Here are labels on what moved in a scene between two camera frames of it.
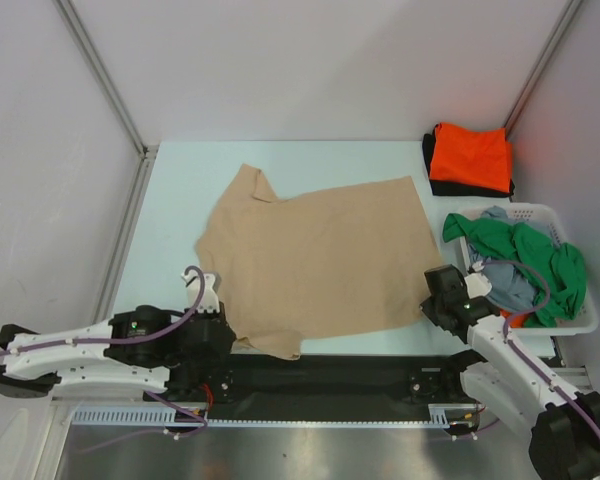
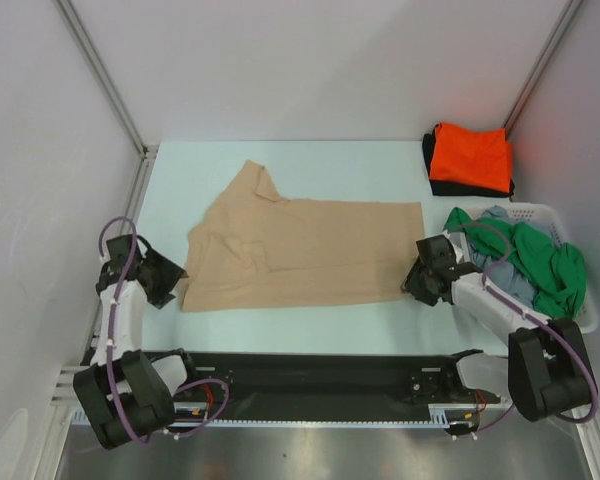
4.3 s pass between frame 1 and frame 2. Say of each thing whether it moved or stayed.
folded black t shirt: stayed
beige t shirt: moved
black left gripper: moved
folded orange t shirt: stayed
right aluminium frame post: stayed
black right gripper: moved
